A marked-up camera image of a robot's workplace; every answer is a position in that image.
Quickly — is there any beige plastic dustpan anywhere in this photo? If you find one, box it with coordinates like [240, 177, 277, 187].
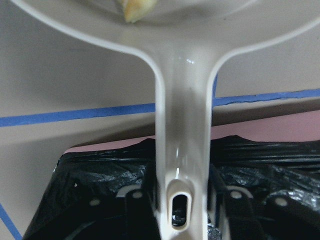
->
[15, 0, 320, 240]

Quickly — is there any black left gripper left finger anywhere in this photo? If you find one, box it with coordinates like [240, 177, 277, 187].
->
[24, 163, 160, 240]

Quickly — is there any curved bread crust piece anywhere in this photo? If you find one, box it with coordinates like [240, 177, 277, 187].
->
[118, 0, 158, 23]

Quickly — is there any black bag lined bin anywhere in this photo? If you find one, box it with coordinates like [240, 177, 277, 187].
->
[23, 111, 320, 240]

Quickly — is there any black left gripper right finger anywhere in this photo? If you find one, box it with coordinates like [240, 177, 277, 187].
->
[208, 163, 320, 240]

